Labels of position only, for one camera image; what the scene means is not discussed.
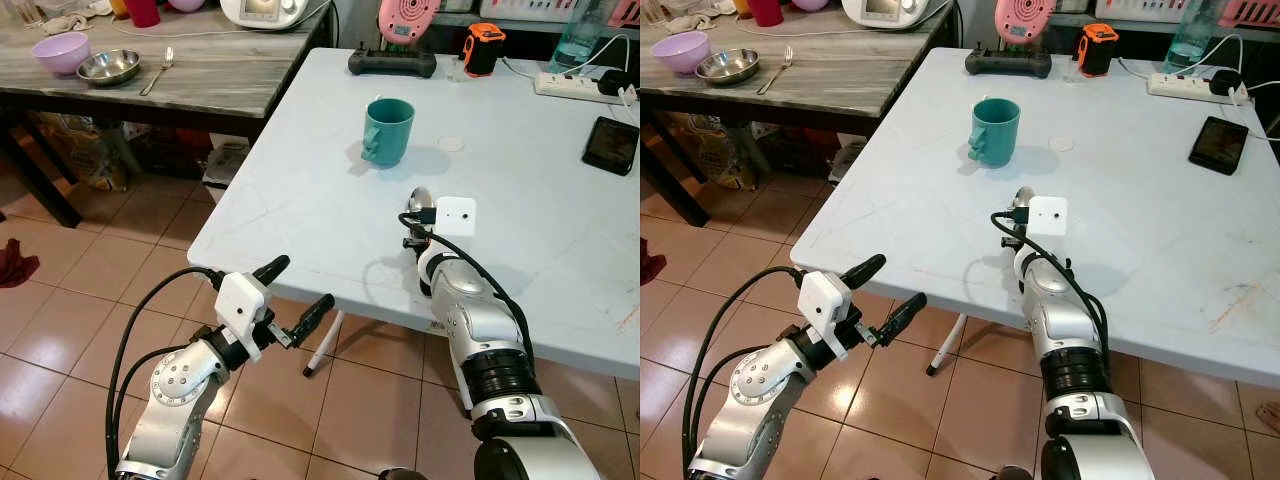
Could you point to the dark red rag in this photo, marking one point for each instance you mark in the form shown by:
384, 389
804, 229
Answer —
14, 263
650, 267

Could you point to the stainless steel bowl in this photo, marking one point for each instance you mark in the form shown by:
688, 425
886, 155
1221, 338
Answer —
728, 66
108, 67

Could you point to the crumpled beige cloth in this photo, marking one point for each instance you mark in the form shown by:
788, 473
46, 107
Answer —
68, 22
692, 21

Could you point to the purple plastic bowl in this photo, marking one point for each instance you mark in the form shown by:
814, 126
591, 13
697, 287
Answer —
60, 52
810, 3
682, 52
186, 4

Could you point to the white table leg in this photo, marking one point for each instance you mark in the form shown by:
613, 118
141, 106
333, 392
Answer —
322, 346
946, 346

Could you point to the black handheld controller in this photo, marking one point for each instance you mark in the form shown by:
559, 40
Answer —
1008, 63
392, 63

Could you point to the metal spoon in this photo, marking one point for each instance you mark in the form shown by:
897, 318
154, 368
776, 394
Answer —
1023, 195
419, 198

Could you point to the black smartphone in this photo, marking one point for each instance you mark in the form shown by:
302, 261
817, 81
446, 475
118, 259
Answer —
1218, 146
611, 146

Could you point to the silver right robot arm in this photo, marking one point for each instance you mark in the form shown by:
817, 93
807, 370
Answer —
480, 320
1065, 320

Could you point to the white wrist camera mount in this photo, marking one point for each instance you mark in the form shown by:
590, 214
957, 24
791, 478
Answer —
240, 302
455, 215
825, 302
1047, 215

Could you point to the orange and black device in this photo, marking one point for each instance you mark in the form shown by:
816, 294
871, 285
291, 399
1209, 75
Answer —
1097, 50
483, 50

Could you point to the pink plastic basket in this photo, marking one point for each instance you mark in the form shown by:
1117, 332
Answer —
1252, 10
626, 9

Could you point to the clear teal water bottle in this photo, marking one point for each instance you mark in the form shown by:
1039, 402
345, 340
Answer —
580, 35
1195, 30

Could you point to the black plug adapter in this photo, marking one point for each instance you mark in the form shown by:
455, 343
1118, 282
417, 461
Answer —
612, 82
1225, 83

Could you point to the white power strip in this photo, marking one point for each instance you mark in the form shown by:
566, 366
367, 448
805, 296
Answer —
1180, 86
565, 84

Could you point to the white kitchen appliance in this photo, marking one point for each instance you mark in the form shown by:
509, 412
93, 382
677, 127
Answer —
888, 12
262, 12

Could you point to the yellow printed bag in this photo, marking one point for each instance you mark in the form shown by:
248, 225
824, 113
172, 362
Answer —
90, 150
722, 150

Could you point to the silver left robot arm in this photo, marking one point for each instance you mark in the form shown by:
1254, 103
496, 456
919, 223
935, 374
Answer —
755, 400
180, 400

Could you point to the red plastic cup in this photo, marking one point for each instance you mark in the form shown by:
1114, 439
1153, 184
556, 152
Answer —
142, 12
767, 12

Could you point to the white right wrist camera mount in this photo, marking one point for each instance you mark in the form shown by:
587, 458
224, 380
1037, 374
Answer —
1047, 215
455, 215

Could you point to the small white round lid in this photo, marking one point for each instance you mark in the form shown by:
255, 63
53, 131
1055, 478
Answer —
1061, 144
452, 144

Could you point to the white box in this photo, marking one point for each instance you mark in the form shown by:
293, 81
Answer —
226, 160
846, 160

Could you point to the teal ceramic mug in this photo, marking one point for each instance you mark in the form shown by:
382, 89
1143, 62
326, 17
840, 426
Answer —
995, 132
388, 132

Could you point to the pink round fan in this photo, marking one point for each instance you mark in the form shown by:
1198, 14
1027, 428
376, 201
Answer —
408, 20
1025, 20

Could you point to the dark table leg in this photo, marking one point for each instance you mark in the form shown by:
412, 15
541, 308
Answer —
672, 170
38, 170

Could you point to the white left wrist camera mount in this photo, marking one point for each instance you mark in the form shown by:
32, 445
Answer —
240, 302
825, 302

